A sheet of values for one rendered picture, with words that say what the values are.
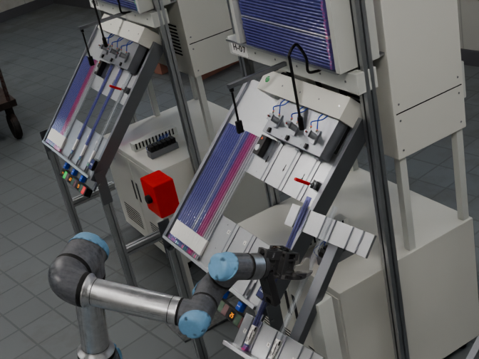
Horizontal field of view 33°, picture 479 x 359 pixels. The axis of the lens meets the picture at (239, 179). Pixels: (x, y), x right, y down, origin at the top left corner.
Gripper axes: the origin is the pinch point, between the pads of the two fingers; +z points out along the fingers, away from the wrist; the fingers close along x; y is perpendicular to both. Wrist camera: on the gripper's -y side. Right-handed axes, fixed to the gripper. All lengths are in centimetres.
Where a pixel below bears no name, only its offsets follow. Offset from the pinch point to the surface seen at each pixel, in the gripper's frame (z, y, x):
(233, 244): 14, -7, 50
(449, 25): 52, 82, 10
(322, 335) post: 10.8, -19.5, -2.6
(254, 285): 9.7, -14.8, 29.8
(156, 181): 29, -1, 123
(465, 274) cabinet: 100, -5, 10
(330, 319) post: 12.1, -14.1, -3.0
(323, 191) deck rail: 18.8, 21.4, 17.6
